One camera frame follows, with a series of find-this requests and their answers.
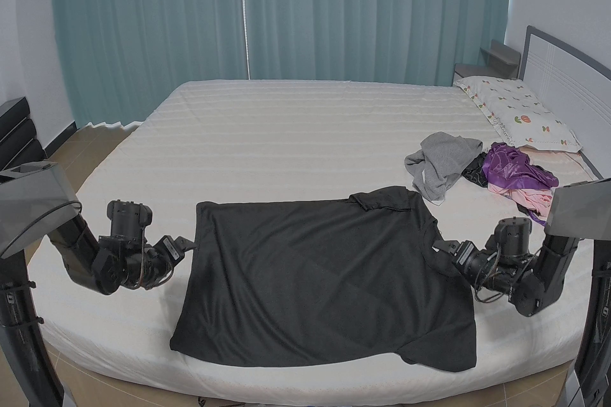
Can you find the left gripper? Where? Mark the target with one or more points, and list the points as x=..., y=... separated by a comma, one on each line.
x=168, y=252

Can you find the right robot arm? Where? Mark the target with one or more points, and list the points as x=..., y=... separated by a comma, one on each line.
x=577, y=209

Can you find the pink garment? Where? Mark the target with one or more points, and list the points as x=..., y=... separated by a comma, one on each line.
x=530, y=200

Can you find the white printed pillow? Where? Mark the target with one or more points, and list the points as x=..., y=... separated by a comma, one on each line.
x=515, y=109

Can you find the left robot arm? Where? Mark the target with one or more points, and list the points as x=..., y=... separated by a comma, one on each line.
x=28, y=204

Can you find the grey bedside table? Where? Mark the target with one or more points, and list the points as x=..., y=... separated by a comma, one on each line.
x=496, y=57

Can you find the black chest of drawers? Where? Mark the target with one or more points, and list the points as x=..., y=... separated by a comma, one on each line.
x=16, y=133

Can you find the black patterned garment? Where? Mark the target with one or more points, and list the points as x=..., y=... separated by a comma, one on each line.
x=473, y=171

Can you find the black T-shirt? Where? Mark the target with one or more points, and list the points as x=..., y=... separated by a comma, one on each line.
x=310, y=281

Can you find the grey garment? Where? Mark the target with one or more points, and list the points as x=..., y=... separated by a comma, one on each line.
x=439, y=162

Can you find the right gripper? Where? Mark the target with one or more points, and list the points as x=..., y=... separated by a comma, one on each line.
x=470, y=262

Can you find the purple garment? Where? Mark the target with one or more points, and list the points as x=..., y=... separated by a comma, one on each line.
x=510, y=166

